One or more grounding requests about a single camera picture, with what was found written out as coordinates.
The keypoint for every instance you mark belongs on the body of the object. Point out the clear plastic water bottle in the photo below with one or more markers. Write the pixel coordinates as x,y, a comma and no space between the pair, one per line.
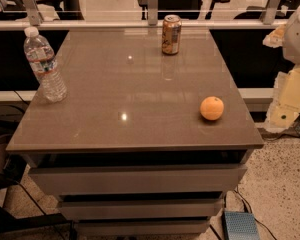
42,60

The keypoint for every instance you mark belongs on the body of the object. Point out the grey drawer cabinet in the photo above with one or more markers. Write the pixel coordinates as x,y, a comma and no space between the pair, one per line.
127,152

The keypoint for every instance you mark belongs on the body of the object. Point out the orange fruit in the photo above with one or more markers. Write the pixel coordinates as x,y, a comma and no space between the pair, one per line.
212,108

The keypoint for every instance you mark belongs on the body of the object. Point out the orange soda can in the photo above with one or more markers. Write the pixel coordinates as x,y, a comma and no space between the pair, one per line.
171,33

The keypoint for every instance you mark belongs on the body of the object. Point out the blue perforated box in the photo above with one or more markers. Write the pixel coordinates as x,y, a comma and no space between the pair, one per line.
239,226

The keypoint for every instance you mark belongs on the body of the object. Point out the metal railing post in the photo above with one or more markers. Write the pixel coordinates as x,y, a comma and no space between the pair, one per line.
152,12

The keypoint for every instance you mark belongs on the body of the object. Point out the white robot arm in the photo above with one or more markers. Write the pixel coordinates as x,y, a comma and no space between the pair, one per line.
291,40

